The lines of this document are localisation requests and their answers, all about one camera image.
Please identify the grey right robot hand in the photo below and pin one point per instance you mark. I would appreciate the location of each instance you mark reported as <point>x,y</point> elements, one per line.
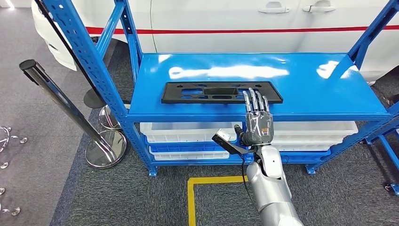
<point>258,128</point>

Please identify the blue plastic bin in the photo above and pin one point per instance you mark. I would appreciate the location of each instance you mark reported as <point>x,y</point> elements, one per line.
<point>187,148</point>
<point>305,156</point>

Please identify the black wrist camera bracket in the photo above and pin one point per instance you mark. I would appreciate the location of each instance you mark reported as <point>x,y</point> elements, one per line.
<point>232,149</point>

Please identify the chrome chair base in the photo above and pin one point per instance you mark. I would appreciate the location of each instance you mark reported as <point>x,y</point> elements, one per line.
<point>23,140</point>
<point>15,211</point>

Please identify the blue wheeled shelf rack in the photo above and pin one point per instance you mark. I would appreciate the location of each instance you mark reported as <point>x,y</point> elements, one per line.
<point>395,188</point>

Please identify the black stanchion post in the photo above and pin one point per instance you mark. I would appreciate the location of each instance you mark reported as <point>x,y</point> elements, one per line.
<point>93,99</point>

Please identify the black plastic plate bracket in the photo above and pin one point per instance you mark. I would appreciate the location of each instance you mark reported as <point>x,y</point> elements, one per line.
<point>174,93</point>

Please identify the blue metal shelf rack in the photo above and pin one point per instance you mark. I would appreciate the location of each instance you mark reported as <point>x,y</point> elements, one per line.
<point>311,90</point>

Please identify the chrome stanchion post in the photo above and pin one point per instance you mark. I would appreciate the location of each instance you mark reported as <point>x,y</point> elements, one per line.
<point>107,120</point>
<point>106,154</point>

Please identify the white car red stripe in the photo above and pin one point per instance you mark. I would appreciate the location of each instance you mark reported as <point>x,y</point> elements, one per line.
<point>218,15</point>

